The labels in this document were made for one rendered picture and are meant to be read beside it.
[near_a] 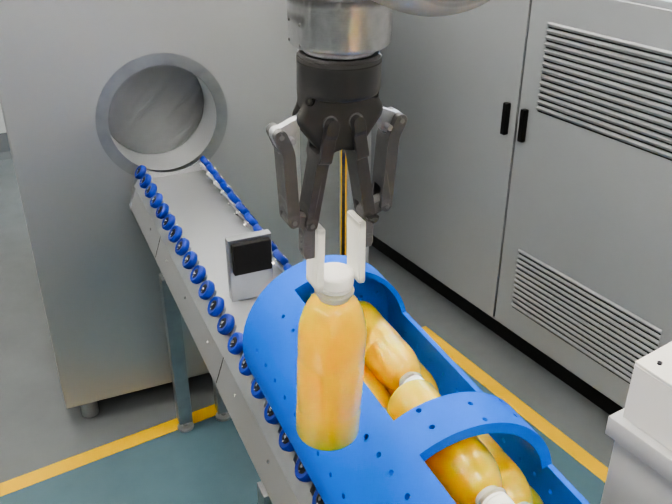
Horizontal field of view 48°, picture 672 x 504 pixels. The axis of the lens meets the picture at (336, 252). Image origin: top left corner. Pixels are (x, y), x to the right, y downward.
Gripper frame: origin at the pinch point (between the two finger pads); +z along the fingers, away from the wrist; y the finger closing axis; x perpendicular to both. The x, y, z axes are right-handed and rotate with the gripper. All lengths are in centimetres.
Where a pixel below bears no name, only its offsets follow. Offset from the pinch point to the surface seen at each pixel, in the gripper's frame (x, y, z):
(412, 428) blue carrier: 0.7, -10.2, 26.3
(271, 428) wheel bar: -38, -5, 56
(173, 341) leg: -148, -9, 112
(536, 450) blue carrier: 4.6, -26.7, 32.6
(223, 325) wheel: -67, -5, 53
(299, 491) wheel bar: -23, -4, 57
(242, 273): -80, -14, 49
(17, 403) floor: -189, 43, 152
